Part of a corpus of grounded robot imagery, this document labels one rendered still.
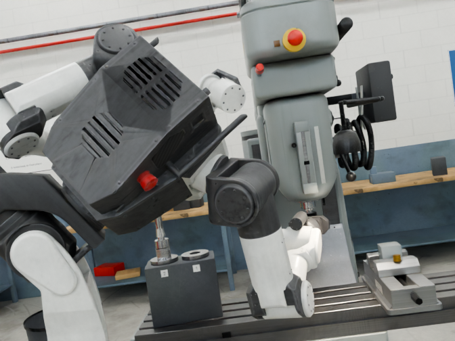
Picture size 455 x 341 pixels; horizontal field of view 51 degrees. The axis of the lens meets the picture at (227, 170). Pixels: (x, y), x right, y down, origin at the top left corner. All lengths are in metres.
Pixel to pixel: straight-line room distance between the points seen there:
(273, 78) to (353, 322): 0.75
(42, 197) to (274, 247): 0.47
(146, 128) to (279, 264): 0.38
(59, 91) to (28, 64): 5.28
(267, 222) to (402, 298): 0.59
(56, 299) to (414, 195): 5.34
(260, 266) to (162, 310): 0.62
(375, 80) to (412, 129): 4.26
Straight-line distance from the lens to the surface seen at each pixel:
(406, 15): 6.16
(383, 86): 1.78
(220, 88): 1.05
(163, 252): 1.55
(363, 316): 1.53
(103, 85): 0.93
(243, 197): 0.88
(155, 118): 0.86
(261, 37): 1.32
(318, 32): 1.33
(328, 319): 1.52
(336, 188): 1.92
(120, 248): 6.05
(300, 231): 1.30
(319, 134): 1.44
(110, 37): 1.11
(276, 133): 1.43
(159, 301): 1.55
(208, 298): 1.54
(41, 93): 1.09
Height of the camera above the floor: 1.51
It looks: 3 degrees down
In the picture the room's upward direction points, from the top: 8 degrees counter-clockwise
